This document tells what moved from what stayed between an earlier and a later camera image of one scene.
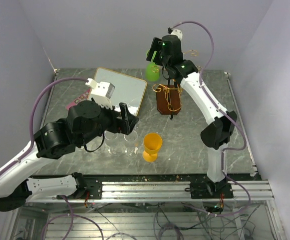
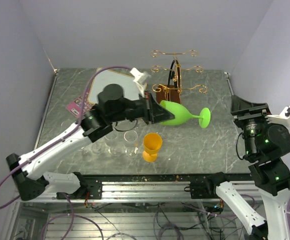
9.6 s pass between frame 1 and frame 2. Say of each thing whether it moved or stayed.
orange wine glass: stayed
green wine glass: moved
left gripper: moved
